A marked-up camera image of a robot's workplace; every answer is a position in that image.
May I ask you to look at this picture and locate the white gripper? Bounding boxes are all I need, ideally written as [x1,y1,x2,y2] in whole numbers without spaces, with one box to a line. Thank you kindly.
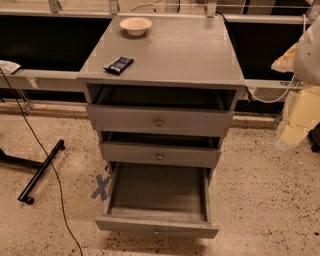
[271,44,320,151]

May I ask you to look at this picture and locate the grey bottom drawer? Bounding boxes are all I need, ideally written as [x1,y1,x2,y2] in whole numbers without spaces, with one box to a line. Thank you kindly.
[95,163,219,239]

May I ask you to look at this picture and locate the grey drawer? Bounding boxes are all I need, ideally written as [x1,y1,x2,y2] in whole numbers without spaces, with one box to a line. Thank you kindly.
[99,132,221,168]
[87,86,234,137]
[95,163,219,239]

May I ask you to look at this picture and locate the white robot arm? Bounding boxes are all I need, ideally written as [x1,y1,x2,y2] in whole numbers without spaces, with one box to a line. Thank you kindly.
[271,17,320,151]

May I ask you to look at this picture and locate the grey wooden drawer cabinet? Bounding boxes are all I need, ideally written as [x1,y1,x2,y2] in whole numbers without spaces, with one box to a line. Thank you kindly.
[77,13,247,183]

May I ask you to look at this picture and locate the grey top drawer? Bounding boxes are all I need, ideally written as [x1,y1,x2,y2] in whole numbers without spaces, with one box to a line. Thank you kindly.
[87,86,234,137]

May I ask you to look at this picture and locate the grey middle drawer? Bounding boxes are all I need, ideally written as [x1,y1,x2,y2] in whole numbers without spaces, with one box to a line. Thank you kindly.
[99,132,221,168]

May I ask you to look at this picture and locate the dark box at right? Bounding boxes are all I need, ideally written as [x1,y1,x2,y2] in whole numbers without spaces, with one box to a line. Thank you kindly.
[309,123,320,152]

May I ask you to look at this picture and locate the cream ceramic bowl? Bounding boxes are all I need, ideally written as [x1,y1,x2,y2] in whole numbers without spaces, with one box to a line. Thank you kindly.
[120,17,152,36]

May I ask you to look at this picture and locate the dark blue snack packet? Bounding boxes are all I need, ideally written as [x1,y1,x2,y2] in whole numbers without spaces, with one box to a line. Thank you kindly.
[103,57,134,75]

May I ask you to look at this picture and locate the blue tape cross mark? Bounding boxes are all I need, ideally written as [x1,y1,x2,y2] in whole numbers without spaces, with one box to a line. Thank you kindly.
[91,175,111,201]

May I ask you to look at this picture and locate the white paper sheet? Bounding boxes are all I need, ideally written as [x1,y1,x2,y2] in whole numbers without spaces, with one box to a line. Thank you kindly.
[0,60,20,75]

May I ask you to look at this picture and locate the black floor stand base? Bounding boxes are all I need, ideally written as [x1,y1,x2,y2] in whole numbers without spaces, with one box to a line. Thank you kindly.
[0,140,65,205]

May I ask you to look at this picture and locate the white hanging cable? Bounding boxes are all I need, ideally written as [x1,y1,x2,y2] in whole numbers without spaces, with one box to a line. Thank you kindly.
[248,13,308,104]

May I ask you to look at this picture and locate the black floor cable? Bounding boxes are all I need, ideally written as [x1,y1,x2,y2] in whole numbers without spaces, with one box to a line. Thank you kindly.
[0,68,84,256]

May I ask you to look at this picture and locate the grey metal frame rail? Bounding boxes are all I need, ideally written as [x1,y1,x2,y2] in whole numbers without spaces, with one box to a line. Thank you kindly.
[0,0,320,104]

